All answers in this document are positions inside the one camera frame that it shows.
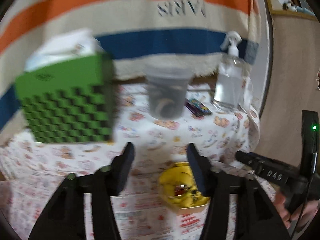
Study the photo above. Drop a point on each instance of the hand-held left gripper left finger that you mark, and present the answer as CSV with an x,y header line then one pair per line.
x,y
125,167

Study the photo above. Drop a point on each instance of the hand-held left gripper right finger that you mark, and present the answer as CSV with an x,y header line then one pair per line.
x,y
197,170

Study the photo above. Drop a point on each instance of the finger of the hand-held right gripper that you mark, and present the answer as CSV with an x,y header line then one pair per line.
x,y
247,159

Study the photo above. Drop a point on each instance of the tan cardboard jewelry box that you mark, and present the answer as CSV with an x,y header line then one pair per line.
x,y
190,210

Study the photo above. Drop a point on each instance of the person's right hand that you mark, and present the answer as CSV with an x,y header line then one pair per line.
x,y
281,210

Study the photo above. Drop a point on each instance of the red gold pendant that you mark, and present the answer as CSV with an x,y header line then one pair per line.
x,y
181,190

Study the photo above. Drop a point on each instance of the yellow cloth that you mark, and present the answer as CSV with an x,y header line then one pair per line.
x,y
170,187

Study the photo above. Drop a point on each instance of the printed bear pattern cloth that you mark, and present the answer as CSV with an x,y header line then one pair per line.
x,y
75,160

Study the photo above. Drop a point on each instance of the purple packet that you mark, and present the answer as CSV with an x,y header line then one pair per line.
x,y
198,106

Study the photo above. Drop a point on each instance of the wooden cabinet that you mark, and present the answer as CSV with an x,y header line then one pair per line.
x,y
287,67

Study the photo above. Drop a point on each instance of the green black checkered box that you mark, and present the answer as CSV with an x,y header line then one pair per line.
x,y
70,110

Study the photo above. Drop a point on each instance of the clear spray bottle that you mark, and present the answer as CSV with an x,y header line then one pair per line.
x,y
230,80

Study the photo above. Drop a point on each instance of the clear plastic container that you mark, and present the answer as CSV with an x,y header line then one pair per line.
x,y
167,92

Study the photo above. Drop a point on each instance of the white paper stack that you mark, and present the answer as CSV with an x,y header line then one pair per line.
x,y
62,47

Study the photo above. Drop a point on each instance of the striped blanket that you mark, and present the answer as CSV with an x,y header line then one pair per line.
x,y
175,17

